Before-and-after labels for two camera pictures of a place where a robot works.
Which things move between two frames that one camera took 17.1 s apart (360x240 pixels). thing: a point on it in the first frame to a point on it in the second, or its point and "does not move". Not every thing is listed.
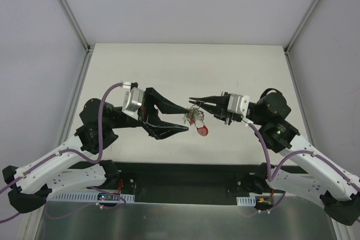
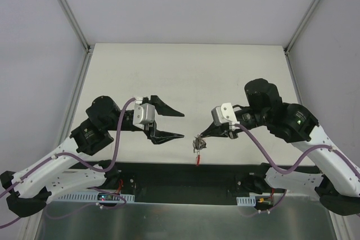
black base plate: x=185 y=182 does not move
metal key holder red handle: x=202 y=130 to x=198 y=143
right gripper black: x=224 y=108 to x=230 y=132
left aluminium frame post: x=68 y=11 does not move
